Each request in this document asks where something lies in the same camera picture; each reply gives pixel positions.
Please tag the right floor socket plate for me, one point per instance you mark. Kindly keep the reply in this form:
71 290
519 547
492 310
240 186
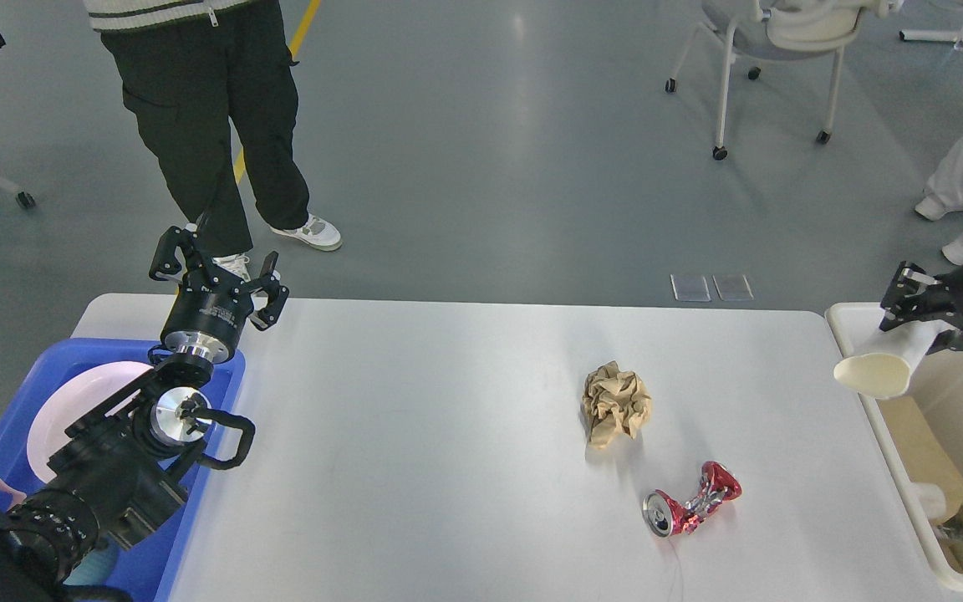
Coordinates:
733 287

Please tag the white chair grey seat right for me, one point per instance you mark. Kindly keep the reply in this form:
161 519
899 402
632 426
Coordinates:
777 31

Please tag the person in black trousers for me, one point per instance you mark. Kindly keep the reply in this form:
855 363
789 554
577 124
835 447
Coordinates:
195 73

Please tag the brown paper bag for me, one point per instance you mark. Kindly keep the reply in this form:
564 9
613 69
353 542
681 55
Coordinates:
921 453

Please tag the blue plastic tray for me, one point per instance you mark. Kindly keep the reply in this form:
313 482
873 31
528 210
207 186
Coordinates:
148 570

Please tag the floor socket plate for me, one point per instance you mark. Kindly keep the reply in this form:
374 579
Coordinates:
733 287
691 288

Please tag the pink plate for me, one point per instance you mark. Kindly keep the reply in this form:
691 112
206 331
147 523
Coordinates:
67 404

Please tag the left floor socket plate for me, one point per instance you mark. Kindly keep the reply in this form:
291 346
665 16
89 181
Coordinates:
691 288

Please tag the crumpled brown paper ball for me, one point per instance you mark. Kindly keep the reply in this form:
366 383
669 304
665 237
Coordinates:
614 403

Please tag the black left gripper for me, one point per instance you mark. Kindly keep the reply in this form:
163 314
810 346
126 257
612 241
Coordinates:
211 308

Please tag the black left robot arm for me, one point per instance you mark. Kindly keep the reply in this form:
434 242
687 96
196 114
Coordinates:
120 473

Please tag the crushed red soda can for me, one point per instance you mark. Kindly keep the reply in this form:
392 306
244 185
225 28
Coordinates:
667 516

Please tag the white paper cup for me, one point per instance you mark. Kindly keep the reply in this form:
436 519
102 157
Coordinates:
880 364
932 501

